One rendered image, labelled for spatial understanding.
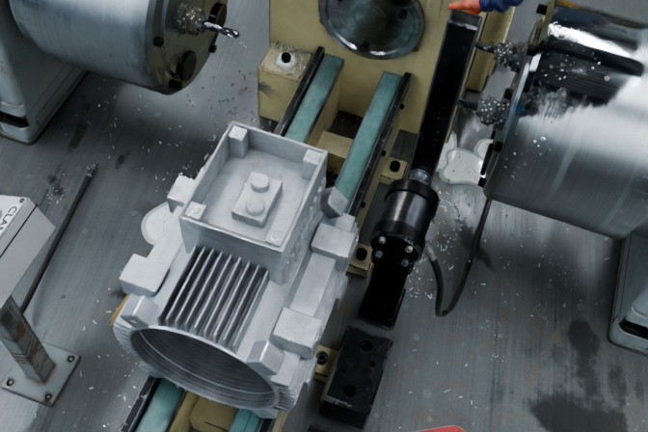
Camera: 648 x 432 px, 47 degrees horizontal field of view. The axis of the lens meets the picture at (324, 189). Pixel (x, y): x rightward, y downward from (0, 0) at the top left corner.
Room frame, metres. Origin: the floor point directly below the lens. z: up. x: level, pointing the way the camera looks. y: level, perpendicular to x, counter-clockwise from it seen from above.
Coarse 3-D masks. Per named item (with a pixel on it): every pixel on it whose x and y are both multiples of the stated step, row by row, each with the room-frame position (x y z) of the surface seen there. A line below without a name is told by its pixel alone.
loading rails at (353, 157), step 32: (320, 64) 0.77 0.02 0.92; (320, 96) 0.71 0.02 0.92; (384, 96) 0.72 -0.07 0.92; (288, 128) 0.65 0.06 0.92; (320, 128) 0.70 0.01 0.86; (384, 128) 0.66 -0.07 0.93; (352, 160) 0.60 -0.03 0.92; (384, 160) 0.67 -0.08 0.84; (352, 192) 0.55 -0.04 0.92; (352, 256) 0.51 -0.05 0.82; (320, 352) 0.37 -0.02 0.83; (160, 384) 0.28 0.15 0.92; (128, 416) 0.24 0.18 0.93; (160, 416) 0.24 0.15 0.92; (192, 416) 0.27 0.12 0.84; (224, 416) 0.27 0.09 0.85; (256, 416) 0.25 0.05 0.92
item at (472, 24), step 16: (448, 16) 0.53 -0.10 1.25; (464, 16) 0.53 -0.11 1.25; (480, 16) 0.53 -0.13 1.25; (448, 32) 0.52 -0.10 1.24; (464, 32) 0.52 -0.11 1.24; (448, 48) 0.52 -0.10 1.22; (464, 48) 0.52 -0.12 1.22; (448, 64) 0.52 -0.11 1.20; (464, 64) 0.51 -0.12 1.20; (432, 80) 0.52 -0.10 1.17; (448, 80) 0.52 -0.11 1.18; (432, 96) 0.52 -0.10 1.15; (448, 96) 0.52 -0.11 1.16; (432, 112) 0.52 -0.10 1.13; (448, 112) 0.52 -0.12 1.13; (432, 128) 0.52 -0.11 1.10; (448, 128) 0.52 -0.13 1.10; (416, 144) 0.52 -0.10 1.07; (432, 144) 0.52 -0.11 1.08; (416, 160) 0.52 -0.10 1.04; (432, 160) 0.52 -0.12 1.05; (416, 176) 0.51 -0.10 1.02; (432, 176) 0.51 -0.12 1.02
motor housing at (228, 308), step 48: (192, 288) 0.30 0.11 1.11; (240, 288) 0.31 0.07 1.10; (288, 288) 0.33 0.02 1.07; (336, 288) 0.36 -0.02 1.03; (144, 336) 0.30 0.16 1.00; (192, 336) 0.26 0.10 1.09; (240, 336) 0.26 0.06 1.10; (192, 384) 0.27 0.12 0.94; (240, 384) 0.28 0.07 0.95; (288, 384) 0.24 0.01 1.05
